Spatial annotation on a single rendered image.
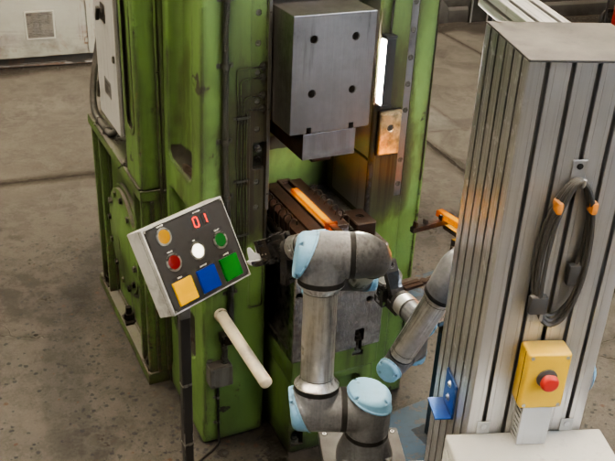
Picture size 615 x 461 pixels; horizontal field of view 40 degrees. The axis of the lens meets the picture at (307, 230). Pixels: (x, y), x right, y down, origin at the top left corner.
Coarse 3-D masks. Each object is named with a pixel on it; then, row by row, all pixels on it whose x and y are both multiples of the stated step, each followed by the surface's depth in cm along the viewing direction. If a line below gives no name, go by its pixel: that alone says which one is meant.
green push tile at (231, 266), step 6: (234, 252) 278; (222, 258) 274; (228, 258) 275; (234, 258) 277; (222, 264) 273; (228, 264) 275; (234, 264) 277; (240, 264) 278; (222, 270) 274; (228, 270) 275; (234, 270) 276; (240, 270) 278; (228, 276) 274; (234, 276) 276
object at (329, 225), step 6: (294, 192) 328; (300, 192) 327; (300, 198) 323; (306, 198) 323; (306, 204) 319; (312, 204) 319; (312, 210) 315; (318, 210) 314; (318, 216) 311; (324, 216) 311; (324, 222) 307; (330, 222) 305; (336, 222) 305; (330, 228) 303; (336, 228) 302
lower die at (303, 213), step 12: (300, 180) 341; (276, 192) 331; (288, 192) 330; (312, 192) 332; (288, 204) 322; (300, 204) 321; (276, 216) 319; (288, 216) 316; (300, 216) 314; (312, 216) 313; (336, 216) 315; (300, 228) 308; (312, 228) 306; (324, 228) 306; (348, 228) 311
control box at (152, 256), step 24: (192, 216) 269; (216, 216) 276; (144, 240) 255; (192, 240) 268; (144, 264) 260; (168, 264) 260; (192, 264) 266; (216, 264) 272; (168, 288) 259; (216, 288) 271; (168, 312) 260
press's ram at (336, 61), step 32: (288, 0) 281; (320, 0) 283; (352, 0) 285; (288, 32) 269; (320, 32) 270; (352, 32) 275; (288, 64) 273; (320, 64) 275; (352, 64) 280; (288, 96) 277; (320, 96) 281; (352, 96) 286; (288, 128) 282; (320, 128) 286
